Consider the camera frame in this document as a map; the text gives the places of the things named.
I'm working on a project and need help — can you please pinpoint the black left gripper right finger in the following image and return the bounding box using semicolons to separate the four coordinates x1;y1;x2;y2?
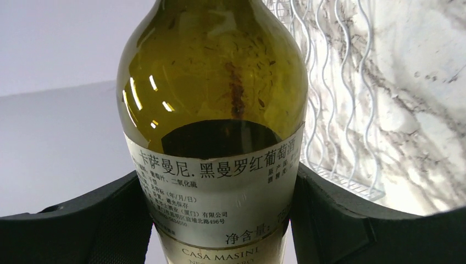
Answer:
290;164;465;263

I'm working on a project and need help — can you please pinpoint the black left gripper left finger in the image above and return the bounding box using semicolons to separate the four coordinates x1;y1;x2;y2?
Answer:
1;172;152;263

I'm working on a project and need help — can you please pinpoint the green wine bottle white label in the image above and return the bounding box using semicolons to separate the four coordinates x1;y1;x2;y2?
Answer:
116;1;308;263

